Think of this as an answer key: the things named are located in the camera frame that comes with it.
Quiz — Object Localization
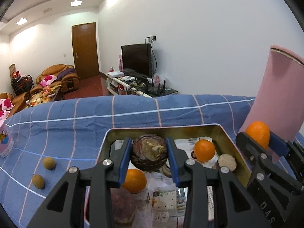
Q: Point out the blue plaid bedsheet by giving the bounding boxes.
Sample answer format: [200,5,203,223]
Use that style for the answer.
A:
[0,94,257,221]

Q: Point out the orange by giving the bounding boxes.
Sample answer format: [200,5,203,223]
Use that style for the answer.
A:
[122,169,147,194]
[193,139,216,162]
[245,121,270,150]

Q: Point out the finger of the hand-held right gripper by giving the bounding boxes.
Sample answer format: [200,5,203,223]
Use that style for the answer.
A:
[236,132,273,188]
[269,131,304,171]

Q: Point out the black power cable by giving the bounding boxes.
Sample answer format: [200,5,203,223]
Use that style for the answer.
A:
[151,41,159,76]

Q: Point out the orange leather armchair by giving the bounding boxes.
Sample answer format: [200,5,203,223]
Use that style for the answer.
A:
[36,64,79,93]

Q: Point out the brown taro root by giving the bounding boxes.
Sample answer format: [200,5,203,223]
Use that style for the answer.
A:
[131,135,169,173]

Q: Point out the black television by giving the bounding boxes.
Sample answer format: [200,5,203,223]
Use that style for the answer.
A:
[121,43,152,78]

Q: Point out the pink cartoon mug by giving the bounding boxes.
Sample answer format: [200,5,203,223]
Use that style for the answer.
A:
[0,123,15,158]

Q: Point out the brown longan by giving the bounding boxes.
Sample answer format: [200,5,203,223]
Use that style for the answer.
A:
[43,157,56,171]
[32,174,45,189]

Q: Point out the pink white gift bag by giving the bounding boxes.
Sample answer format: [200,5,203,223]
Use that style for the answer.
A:
[153,74,165,86]

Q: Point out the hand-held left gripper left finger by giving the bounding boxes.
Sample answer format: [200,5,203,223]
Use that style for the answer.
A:
[26,137,133,228]

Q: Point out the pink tin box lid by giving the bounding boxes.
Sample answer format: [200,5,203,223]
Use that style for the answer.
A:
[239,45,304,163]

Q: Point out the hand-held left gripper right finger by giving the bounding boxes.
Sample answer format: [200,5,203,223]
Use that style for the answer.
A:
[166,137,271,228]

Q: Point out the television stand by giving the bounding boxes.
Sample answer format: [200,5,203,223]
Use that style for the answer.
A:
[106,72,178,98]

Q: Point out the coffee table with snacks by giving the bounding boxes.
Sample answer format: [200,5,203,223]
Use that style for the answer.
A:
[26,85,63,110]

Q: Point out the brown wooden door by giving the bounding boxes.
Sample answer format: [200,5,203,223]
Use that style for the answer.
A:
[72,22,100,80]

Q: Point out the pink tin box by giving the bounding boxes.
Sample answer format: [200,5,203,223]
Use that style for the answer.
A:
[84,123,252,228]

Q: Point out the printed plastic packet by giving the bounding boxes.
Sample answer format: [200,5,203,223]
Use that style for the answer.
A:
[142,171,188,228]

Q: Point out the pink rose cushion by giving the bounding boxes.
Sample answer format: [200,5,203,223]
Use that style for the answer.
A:
[40,75,57,87]
[0,99,13,111]

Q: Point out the black router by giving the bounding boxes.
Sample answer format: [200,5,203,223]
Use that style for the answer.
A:
[147,81,167,95]

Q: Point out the purple cloth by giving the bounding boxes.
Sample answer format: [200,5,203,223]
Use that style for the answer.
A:
[57,67,75,79]

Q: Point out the orange leather sofa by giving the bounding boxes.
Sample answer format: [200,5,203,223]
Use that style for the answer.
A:
[0,93,30,118]

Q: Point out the black rack with clutter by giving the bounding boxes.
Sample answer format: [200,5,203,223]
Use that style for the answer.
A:
[11,75,34,96]

